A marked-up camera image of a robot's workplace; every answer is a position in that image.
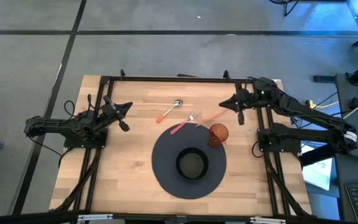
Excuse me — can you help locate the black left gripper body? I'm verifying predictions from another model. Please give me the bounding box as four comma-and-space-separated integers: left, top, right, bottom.
98, 95, 131, 133

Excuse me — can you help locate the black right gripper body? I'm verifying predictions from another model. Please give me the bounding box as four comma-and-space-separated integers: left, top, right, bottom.
235, 88, 260, 126

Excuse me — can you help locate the translucent orange straw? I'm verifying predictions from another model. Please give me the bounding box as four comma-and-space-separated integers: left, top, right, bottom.
195, 108, 229, 128

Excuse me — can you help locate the orange faceted plastic tumbler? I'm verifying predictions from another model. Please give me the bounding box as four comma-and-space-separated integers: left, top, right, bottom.
208, 123, 229, 149

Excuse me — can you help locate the pink-handled metal fork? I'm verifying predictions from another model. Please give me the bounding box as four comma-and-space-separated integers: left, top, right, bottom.
170, 110, 199, 136

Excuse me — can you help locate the orange-handled metal spoon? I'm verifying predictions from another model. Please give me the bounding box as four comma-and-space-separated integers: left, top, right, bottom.
155, 99, 184, 124

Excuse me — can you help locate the black bowl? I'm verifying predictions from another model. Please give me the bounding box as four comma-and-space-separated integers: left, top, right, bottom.
175, 147, 209, 180

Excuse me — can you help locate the round dark woven placemat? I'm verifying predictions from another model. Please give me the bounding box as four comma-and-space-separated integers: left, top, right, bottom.
151, 123, 227, 200

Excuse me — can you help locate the dark grey desk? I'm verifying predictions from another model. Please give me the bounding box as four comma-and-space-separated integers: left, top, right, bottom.
334, 154, 358, 224
335, 73, 358, 153

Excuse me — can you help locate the white paper sheet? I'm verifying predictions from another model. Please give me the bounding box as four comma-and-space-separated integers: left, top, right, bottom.
301, 144, 334, 191

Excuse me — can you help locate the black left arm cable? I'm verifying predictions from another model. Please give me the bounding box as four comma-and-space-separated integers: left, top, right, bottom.
63, 100, 76, 118

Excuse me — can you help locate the black aluminium table frame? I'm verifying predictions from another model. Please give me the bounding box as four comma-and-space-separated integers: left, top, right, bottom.
50, 68, 313, 224

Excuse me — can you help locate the yellow power plug cable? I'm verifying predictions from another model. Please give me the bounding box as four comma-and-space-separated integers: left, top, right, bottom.
304, 100, 340, 111

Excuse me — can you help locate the silver metal bracket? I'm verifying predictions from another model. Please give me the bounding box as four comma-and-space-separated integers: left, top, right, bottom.
249, 216, 287, 224
77, 213, 114, 222

